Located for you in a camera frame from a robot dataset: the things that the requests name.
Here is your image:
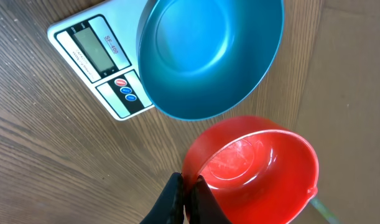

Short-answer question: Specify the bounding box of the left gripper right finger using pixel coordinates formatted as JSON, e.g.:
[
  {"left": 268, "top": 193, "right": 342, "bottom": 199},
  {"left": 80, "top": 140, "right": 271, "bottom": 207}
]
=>
[{"left": 185, "top": 175, "right": 231, "bottom": 224}]

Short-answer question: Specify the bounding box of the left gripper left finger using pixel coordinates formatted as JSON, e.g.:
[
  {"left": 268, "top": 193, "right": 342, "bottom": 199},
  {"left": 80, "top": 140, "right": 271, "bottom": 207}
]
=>
[{"left": 140, "top": 172, "right": 184, "bottom": 224}]

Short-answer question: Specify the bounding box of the red measuring scoop blue handle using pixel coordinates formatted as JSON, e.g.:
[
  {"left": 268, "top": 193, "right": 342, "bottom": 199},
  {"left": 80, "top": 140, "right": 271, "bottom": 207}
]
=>
[{"left": 182, "top": 116, "right": 319, "bottom": 223}]

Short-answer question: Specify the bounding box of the white digital kitchen scale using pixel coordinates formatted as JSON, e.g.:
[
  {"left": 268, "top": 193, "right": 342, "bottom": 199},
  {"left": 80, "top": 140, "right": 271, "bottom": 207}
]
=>
[{"left": 47, "top": 0, "right": 155, "bottom": 121}]

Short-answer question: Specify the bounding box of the blue metal bowl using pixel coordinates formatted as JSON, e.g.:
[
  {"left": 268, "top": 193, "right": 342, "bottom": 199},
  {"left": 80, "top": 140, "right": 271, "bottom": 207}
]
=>
[{"left": 138, "top": 0, "right": 284, "bottom": 121}]

